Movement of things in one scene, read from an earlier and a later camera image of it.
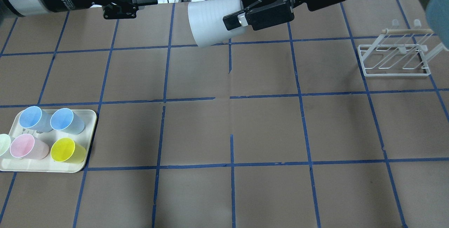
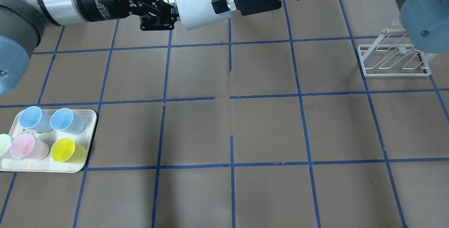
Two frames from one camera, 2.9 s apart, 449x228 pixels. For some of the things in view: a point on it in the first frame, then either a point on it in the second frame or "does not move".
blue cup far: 32,117 does not move
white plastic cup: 206,18 to 193,0
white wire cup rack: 399,52 does not move
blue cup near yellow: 63,119 does not move
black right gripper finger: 262,14 to 249,4
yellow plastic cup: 65,149 does not move
